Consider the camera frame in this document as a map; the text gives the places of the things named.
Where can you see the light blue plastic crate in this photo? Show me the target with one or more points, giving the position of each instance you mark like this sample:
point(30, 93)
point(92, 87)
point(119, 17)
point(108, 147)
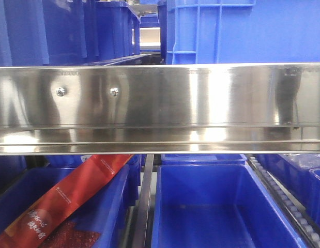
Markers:
point(209, 32)

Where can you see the dark blue bins upper left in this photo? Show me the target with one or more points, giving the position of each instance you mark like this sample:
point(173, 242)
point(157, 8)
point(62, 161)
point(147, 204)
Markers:
point(39, 33)

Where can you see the blue bin behind centre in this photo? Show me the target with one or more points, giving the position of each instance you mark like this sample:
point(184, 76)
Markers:
point(203, 159)

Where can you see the dark blue bin lower centre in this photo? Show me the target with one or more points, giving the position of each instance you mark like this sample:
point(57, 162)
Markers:
point(217, 206)

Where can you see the dark blue bin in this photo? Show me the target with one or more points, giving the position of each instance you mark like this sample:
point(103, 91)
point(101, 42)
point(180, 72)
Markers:
point(97, 223)
point(217, 206)
point(300, 174)

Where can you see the dark blue bin lower left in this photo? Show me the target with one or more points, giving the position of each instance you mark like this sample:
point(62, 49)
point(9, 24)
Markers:
point(97, 223)

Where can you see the red packaging bag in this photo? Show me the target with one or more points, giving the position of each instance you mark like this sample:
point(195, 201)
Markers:
point(39, 220)

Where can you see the dark blue bin lower right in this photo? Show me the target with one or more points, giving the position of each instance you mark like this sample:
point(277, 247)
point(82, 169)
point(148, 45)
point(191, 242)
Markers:
point(300, 174)

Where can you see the white roller track strip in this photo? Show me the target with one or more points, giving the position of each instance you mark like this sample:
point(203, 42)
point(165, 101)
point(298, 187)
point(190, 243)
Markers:
point(293, 210)

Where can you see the rail screw right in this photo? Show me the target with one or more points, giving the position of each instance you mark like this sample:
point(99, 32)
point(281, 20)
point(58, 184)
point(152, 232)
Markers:
point(114, 91)

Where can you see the rail screw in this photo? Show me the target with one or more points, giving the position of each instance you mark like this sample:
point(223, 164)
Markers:
point(60, 91)
point(114, 91)

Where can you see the rail screw left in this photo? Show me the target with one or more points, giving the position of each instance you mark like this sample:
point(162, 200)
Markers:
point(60, 91)

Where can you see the stainless steel shelf rail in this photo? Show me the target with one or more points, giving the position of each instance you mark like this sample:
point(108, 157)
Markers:
point(224, 108)

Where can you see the steel divider rail lower left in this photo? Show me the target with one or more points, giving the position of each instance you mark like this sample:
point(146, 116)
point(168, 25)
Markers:
point(141, 224)

